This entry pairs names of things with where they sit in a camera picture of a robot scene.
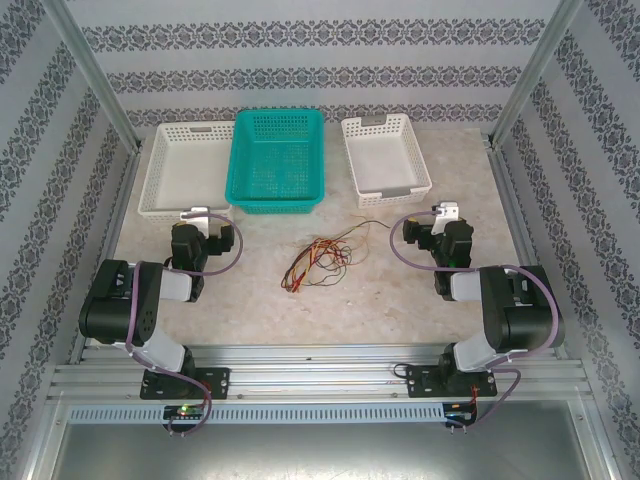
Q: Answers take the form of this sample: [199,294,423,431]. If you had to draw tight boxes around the bundle of coloured wires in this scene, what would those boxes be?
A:
[284,237,351,291]
[289,227,374,294]

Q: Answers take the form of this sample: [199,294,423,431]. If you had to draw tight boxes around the large white plastic basket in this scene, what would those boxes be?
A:
[137,121,237,225]

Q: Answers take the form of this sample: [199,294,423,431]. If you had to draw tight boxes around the teal plastic basket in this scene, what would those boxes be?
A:
[224,108,329,217]

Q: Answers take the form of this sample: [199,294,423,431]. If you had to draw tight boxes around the grey metal panel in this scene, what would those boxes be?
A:
[29,422,616,480]

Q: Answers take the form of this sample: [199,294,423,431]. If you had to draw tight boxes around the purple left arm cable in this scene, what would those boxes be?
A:
[124,210,246,437]

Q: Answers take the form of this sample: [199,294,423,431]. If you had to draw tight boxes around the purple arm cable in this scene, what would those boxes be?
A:
[124,210,246,437]
[389,209,560,432]

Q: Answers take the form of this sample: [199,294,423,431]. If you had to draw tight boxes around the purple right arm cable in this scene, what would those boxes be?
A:
[389,209,560,432]

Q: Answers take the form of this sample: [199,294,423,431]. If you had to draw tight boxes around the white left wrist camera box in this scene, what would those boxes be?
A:
[179,206,212,236]

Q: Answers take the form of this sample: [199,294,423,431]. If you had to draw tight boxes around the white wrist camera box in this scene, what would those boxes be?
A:
[432,200,460,236]
[179,206,212,236]

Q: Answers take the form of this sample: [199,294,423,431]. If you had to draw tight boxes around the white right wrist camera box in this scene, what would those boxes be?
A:
[432,200,460,236]

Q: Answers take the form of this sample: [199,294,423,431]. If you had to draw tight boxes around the white basket with grey handles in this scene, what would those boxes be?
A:
[340,113,434,209]

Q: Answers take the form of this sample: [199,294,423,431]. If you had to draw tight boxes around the aluminium side rail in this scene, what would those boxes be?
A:
[485,144,569,360]
[67,147,146,366]

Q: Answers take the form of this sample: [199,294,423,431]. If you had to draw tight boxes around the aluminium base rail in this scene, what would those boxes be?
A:
[49,342,591,401]

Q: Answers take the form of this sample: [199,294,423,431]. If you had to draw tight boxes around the slotted grey cable duct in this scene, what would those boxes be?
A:
[67,403,446,424]

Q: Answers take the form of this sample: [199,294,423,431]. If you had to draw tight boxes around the aluminium frame post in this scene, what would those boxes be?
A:
[42,0,146,151]
[487,0,591,150]

